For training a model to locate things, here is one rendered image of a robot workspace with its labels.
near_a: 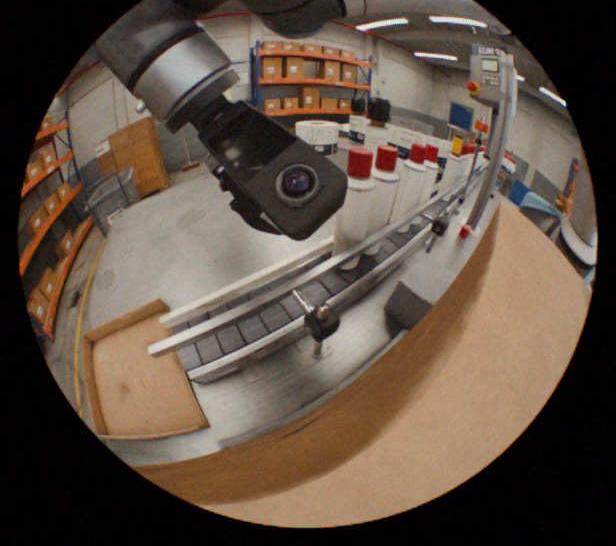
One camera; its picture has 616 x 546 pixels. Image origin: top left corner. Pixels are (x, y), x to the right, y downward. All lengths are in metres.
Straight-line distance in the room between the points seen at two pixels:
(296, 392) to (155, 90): 0.37
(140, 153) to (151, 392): 3.31
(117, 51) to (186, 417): 0.43
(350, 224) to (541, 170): 8.09
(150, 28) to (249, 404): 0.41
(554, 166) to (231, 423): 8.44
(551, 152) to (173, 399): 8.56
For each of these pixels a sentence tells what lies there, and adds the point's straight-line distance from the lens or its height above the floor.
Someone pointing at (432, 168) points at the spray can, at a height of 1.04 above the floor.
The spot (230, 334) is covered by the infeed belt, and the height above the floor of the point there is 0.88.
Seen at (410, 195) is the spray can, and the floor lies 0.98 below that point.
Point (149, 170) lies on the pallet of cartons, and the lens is 3.52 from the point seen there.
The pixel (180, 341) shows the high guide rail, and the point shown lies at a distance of 0.24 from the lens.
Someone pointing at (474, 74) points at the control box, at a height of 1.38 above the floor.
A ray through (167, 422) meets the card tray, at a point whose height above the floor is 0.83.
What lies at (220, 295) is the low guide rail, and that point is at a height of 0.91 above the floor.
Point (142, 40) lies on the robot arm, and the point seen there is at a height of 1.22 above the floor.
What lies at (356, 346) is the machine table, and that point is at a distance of 0.34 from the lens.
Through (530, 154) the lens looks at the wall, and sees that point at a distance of 8.21.
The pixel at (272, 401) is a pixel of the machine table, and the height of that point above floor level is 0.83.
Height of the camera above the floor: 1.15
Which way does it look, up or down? 41 degrees down
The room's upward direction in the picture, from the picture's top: straight up
